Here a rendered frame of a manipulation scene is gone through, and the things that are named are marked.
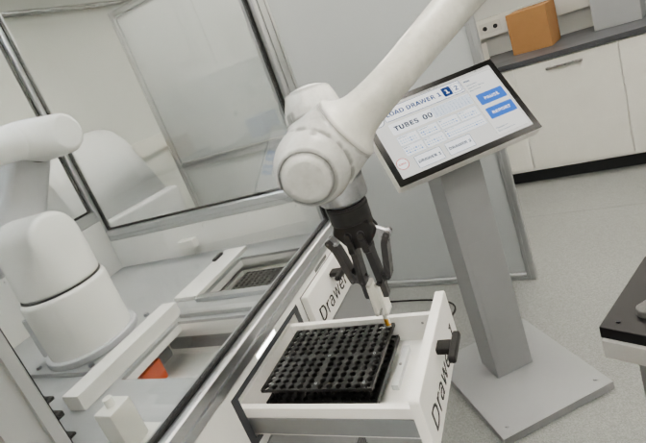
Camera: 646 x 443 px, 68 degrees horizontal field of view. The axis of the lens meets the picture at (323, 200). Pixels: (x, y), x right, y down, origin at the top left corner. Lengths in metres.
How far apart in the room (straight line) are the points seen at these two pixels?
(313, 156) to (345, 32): 1.94
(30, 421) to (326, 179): 0.44
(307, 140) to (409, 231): 2.15
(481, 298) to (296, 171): 1.39
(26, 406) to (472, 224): 1.45
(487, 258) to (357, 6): 1.33
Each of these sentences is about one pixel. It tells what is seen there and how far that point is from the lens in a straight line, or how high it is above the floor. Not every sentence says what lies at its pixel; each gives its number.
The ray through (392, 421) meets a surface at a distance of 0.83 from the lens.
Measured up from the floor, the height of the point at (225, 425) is 0.91.
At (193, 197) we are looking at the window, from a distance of 0.91.
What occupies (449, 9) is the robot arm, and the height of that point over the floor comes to 1.42.
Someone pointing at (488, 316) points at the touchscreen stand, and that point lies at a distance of 1.96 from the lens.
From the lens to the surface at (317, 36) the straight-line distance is 2.57.
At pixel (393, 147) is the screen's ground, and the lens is 1.57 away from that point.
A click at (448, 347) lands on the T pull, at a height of 0.91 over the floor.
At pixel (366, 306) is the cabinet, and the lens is 1.48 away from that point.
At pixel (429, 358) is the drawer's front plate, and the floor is 0.92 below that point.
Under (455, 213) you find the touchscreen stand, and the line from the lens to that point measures 1.74.
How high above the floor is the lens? 1.43
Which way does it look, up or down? 17 degrees down
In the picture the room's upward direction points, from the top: 20 degrees counter-clockwise
